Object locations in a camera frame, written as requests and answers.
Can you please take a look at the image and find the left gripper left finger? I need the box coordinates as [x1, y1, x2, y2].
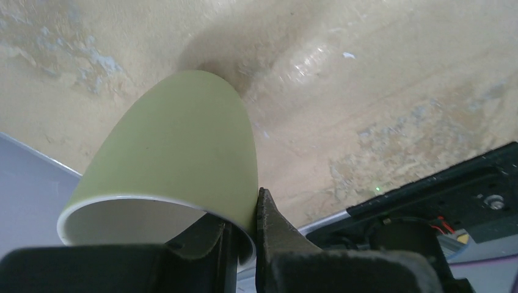
[1, 215, 239, 292]

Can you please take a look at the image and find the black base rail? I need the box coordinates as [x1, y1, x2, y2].
[307, 142, 517, 249]

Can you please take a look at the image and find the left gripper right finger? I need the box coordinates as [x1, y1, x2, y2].
[255, 187, 474, 293]

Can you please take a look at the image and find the light green mug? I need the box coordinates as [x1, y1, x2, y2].
[57, 70, 258, 268]

